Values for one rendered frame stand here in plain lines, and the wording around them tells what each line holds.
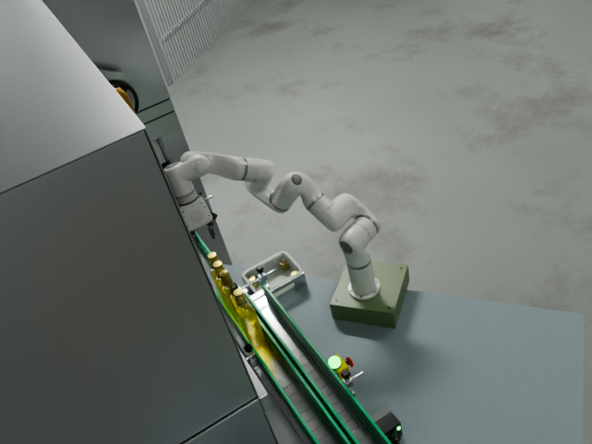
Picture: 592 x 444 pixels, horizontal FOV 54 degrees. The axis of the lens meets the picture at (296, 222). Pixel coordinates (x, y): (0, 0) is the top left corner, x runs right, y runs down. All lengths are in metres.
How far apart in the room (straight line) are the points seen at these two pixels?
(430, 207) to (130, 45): 2.21
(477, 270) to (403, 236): 0.53
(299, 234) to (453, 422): 2.12
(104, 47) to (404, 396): 1.79
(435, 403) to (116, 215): 1.42
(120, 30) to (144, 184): 1.68
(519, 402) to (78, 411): 1.42
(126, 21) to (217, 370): 1.68
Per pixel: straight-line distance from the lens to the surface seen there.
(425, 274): 3.49
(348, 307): 2.26
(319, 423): 1.94
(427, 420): 2.06
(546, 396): 2.14
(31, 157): 0.96
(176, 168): 1.95
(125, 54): 2.61
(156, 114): 2.73
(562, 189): 4.09
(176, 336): 1.16
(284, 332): 2.17
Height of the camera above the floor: 2.54
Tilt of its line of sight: 40 degrees down
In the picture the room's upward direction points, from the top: 14 degrees counter-clockwise
